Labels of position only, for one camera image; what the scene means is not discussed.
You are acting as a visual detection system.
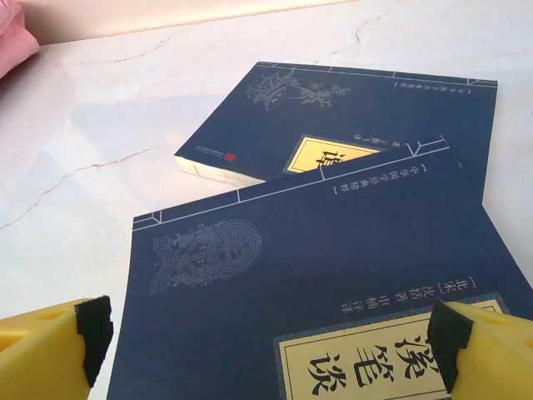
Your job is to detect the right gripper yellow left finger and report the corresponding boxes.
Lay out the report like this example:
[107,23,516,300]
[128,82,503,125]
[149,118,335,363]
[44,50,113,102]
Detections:
[0,295,114,400]

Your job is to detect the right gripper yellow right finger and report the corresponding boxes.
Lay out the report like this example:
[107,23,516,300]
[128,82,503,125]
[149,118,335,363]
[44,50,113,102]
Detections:
[426,300,533,400]

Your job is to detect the dark blue book round emblem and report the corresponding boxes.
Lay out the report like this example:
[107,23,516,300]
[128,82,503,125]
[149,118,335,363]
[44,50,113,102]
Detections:
[106,157,533,400]

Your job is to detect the dark blue book plant emblem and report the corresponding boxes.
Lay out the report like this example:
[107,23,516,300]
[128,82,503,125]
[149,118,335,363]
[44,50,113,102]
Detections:
[173,61,500,206]

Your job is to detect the pink backpack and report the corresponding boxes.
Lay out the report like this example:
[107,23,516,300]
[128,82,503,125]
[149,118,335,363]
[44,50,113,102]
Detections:
[0,0,41,92]

